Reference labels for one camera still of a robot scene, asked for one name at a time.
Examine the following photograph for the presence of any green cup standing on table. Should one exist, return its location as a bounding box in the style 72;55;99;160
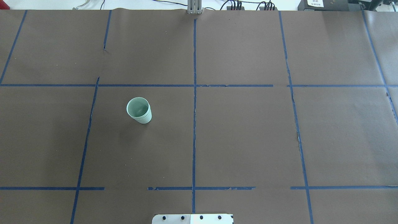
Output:
133;106;152;124

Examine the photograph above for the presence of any green cup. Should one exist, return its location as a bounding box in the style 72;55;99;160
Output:
133;106;152;124
126;97;151;119

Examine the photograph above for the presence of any black power strip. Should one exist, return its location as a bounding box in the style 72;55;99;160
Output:
226;4;245;11

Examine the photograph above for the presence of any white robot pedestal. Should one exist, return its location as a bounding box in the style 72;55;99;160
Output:
152;214;234;224

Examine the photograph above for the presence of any aluminium frame post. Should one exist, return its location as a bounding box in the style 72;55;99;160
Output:
187;0;203;14

